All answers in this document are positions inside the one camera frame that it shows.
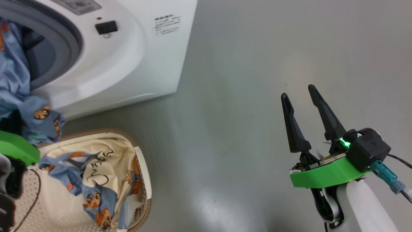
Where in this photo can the cream perforated laundry basket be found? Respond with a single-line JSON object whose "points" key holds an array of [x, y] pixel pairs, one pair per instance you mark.
{"points": [[141, 167]]}

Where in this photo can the small black text label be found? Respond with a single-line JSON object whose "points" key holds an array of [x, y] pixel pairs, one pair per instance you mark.
{"points": [[167, 25]]}

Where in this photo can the round white filter cover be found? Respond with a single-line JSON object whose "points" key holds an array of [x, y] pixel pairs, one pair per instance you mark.
{"points": [[135, 98]]}

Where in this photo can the grey warning sticker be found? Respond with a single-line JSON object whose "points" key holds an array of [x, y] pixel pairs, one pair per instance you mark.
{"points": [[79, 5]]}

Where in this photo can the blue bear print garment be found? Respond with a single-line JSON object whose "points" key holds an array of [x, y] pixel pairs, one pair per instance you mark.
{"points": [[16, 80]]}

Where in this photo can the cream and blue garment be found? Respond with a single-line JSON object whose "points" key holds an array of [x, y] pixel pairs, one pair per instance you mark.
{"points": [[109, 161]]}

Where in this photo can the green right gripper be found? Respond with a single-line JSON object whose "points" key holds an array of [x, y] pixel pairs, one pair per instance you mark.
{"points": [[322, 175]]}

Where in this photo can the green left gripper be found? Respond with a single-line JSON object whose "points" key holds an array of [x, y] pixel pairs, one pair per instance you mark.
{"points": [[19, 146]]}

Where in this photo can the teal right camera connector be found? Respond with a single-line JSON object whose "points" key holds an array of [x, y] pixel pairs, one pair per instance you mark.
{"points": [[388, 177]]}

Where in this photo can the white front-load washing machine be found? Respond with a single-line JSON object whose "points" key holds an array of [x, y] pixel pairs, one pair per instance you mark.
{"points": [[145, 64]]}

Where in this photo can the black door latch socket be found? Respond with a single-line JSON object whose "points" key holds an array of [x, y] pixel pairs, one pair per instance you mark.
{"points": [[106, 27]]}

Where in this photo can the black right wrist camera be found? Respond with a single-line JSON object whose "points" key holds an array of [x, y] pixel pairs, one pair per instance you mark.
{"points": [[370, 149]]}

